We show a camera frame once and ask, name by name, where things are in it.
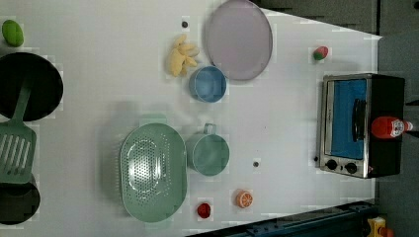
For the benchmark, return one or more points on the toaster oven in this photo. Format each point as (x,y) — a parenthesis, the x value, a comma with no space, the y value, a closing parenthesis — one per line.
(349,105)

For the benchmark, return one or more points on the red ketchup bottle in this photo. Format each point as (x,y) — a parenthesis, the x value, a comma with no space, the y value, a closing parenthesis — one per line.
(390,127)

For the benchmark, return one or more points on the green mug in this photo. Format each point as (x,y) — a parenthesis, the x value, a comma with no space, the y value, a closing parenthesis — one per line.
(207,152)

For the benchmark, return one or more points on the blue cup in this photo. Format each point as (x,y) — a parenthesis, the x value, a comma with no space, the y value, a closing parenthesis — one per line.
(207,84)

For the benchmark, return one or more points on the green oval colander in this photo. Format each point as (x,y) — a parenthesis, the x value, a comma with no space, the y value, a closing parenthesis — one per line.
(153,166)

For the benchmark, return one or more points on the yellow toy banana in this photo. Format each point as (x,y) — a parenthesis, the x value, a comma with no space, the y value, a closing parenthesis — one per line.
(182,56)

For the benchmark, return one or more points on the round grey plate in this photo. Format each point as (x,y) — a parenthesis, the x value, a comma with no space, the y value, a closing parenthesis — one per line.
(239,39)

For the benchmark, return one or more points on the toy orange slice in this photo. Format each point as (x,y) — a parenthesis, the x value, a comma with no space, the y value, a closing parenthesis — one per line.
(244,199)

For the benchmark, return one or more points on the red toy tomato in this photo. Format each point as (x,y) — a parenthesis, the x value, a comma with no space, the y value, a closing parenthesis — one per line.
(204,210)

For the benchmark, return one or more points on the toy strawberry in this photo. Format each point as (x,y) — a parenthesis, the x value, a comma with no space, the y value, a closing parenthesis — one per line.
(320,53)

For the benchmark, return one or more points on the black frying pan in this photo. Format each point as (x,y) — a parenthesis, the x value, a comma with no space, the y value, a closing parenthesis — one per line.
(39,75)

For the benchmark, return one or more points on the green slotted spatula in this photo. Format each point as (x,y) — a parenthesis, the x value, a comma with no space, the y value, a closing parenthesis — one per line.
(18,142)

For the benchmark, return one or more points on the yellow orange object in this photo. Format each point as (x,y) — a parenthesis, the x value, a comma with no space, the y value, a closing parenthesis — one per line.
(379,228)

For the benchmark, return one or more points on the black pot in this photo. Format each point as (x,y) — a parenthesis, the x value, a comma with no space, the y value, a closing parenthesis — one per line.
(18,202)

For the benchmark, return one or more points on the green toy mango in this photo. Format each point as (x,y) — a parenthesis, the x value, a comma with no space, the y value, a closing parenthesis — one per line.
(12,33)

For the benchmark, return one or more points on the blue metal frame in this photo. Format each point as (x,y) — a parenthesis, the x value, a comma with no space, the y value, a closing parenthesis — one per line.
(346,220)

